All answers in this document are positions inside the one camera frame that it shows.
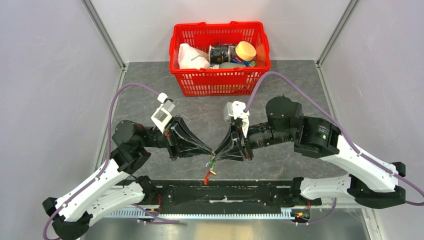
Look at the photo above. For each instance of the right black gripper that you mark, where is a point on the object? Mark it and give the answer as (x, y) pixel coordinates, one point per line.
(244, 145)

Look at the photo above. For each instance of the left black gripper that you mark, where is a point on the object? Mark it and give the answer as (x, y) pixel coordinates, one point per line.
(177, 128)

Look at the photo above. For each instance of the keyring with red fob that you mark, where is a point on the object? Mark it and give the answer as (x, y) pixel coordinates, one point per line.
(209, 172)

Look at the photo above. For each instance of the green capped key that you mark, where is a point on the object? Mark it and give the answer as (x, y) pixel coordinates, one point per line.
(212, 162)

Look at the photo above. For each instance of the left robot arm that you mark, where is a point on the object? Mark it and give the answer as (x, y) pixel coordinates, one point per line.
(74, 213)

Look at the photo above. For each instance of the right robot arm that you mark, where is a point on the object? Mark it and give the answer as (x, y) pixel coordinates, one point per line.
(369, 182)

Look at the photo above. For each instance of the red plastic shopping basket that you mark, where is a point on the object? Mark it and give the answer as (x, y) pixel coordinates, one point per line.
(219, 82)

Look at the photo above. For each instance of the white crumpled bag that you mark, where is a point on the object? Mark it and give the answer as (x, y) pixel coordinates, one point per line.
(192, 58)

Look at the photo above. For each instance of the grey round lid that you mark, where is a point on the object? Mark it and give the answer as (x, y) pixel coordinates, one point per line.
(231, 65)

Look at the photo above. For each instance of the blue snack packet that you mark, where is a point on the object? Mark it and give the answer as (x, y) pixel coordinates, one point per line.
(237, 60)

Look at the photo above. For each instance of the black printed can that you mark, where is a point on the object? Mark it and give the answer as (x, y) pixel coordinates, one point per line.
(221, 53)

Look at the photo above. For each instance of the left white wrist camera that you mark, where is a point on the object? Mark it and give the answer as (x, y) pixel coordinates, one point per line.
(162, 115)

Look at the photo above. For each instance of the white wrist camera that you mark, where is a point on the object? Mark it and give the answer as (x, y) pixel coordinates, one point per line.
(236, 110)
(162, 115)

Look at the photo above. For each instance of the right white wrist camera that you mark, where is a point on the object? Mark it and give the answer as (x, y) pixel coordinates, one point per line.
(236, 110)

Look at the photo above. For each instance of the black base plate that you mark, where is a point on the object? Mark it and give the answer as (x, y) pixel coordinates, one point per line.
(224, 196)

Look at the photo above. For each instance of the slotted cable duct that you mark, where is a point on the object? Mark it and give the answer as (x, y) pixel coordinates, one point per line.
(136, 213)

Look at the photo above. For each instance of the left aluminium corner post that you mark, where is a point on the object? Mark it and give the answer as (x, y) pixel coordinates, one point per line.
(100, 26)

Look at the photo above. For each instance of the aluminium corner post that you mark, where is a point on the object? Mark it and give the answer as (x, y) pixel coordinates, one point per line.
(346, 15)
(100, 26)

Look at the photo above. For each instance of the right aluminium corner post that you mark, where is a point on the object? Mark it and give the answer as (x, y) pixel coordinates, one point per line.
(346, 15)

